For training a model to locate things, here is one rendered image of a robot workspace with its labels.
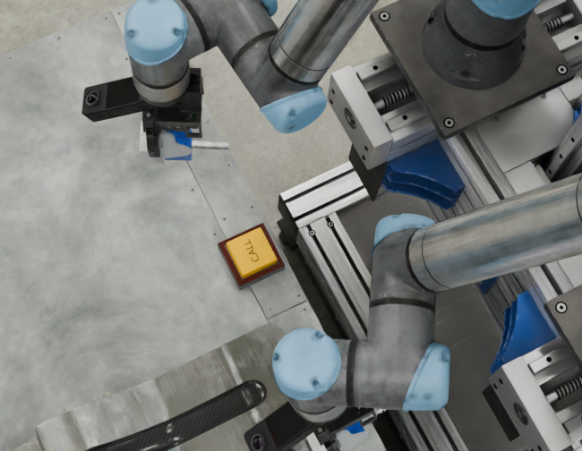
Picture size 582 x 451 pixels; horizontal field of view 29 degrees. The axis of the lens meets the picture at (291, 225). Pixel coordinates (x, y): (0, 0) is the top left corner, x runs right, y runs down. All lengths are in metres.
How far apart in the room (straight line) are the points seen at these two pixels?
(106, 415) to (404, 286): 0.53
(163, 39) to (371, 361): 0.45
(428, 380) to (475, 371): 1.15
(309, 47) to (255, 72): 0.10
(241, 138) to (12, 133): 0.95
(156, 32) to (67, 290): 0.56
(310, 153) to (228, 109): 0.23
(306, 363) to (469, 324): 1.20
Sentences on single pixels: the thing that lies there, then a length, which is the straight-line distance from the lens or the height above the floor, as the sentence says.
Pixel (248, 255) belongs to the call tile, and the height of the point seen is 0.84.
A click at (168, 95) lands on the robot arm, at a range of 1.46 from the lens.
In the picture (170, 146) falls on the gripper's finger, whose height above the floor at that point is 1.00.
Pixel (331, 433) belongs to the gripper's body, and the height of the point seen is 1.07.
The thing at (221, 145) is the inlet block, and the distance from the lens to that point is 1.69.
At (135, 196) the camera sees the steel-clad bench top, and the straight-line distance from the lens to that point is 1.81.
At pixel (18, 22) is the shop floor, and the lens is 2.90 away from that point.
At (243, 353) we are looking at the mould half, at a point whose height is 0.89.
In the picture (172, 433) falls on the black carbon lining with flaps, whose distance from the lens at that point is 1.63.
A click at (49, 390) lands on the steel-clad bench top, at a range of 1.74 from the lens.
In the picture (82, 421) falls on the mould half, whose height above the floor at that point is 0.93.
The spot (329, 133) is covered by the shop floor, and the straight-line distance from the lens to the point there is 2.73.
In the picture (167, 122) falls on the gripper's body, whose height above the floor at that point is 1.09.
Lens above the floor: 2.49
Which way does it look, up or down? 71 degrees down
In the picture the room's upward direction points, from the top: 8 degrees clockwise
